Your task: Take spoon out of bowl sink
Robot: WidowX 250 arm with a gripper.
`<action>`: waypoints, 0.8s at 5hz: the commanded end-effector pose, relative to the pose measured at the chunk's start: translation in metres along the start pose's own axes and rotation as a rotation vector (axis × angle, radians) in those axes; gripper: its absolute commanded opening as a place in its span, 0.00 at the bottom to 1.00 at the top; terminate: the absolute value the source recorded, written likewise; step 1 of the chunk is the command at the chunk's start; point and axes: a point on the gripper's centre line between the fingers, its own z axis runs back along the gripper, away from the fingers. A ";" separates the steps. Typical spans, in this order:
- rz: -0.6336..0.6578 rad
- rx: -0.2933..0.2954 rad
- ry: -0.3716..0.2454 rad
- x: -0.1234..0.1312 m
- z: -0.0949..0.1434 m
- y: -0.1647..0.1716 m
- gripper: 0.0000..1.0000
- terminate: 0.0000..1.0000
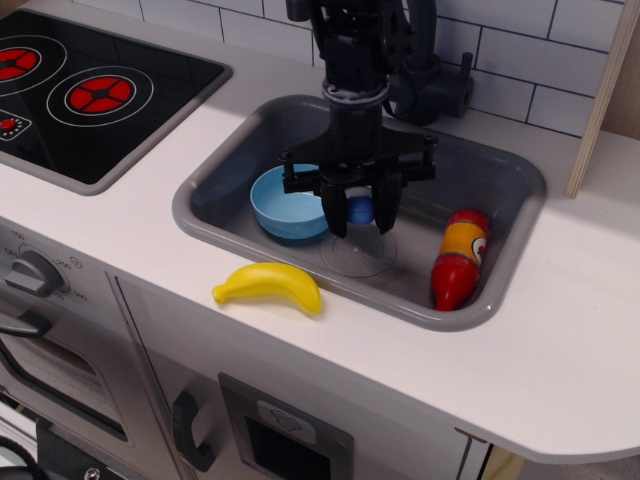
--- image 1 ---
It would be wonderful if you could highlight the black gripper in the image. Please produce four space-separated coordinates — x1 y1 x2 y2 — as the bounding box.
279 89 437 237

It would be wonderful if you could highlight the light wooden side post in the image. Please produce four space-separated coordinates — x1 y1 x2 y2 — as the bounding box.
564 0 639 199

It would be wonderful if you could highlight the light blue bowl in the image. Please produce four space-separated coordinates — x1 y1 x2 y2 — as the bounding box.
250 166 328 240

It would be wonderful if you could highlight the dark grey cabinet handle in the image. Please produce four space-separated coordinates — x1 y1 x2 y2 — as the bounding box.
171 391 216 473

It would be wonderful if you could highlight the red yellow ketchup bottle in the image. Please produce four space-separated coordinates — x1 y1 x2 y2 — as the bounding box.
431 209 490 311

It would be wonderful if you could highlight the black cable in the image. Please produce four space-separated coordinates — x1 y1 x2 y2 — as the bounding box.
0 434 46 480

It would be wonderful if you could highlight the black toy stovetop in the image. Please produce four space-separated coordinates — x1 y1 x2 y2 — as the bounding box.
1 9 232 196

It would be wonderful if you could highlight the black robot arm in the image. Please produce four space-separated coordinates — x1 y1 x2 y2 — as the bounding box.
279 1 437 237

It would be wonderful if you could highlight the grey oven door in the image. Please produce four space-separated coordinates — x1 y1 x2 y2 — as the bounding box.
1 287 180 479

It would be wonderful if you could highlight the dark grey toy faucet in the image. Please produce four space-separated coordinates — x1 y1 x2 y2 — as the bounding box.
385 1 474 126

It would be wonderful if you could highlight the grey oven door handle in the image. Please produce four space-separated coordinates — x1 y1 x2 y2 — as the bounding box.
1 311 52 338

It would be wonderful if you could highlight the grey toy sink basin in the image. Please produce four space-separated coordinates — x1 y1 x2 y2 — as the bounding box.
173 95 546 332

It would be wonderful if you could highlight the blue handled grey spoon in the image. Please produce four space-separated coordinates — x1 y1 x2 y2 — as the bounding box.
346 186 374 225

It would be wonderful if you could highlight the grey dispenser panel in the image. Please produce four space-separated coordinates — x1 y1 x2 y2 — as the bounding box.
218 373 354 480

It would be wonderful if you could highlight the grey oven knob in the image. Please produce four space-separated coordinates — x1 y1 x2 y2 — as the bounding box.
4 251 64 298

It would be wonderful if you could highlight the yellow toy banana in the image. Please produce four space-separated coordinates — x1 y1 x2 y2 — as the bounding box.
212 262 323 315

